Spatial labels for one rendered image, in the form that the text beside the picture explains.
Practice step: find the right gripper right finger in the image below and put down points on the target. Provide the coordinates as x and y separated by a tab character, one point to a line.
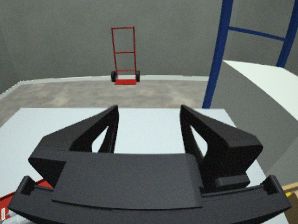
229	149

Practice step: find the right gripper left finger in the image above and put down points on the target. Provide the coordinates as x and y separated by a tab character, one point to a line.
81	135

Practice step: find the red scrap tray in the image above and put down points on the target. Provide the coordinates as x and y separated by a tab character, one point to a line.
5	200

